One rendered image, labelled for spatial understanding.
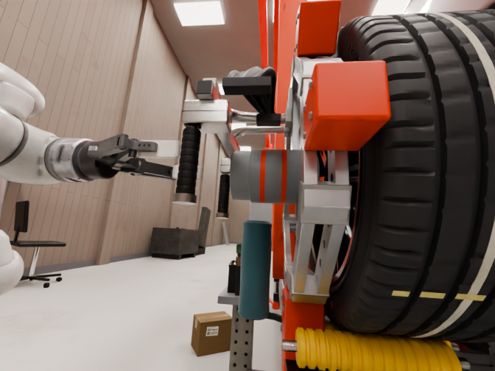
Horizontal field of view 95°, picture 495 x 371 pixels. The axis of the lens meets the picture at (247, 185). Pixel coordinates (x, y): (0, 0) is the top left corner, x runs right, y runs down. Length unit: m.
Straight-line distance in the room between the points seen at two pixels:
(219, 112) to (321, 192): 0.25
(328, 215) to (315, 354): 0.24
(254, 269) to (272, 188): 0.24
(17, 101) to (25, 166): 0.56
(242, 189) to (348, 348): 0.36
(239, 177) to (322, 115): 0.32
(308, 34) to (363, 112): 0.30
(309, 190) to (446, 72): 0.20
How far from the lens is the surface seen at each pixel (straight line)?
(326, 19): 0.55
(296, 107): 0.65
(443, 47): 0.41
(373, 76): 0.29
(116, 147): 0.41
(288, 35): 1.51
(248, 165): 0.54
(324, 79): 0.28
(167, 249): 6.49
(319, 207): 0.32
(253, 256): 0.66
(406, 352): 0.51
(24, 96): 1.14
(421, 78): 0.36
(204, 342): 1.64
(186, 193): 0.43
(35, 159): 0.58
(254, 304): 0.68
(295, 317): 0.54
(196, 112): 0.47
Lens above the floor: 0.70
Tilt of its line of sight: 13 degrees up
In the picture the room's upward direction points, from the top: 3 degrees clockwise
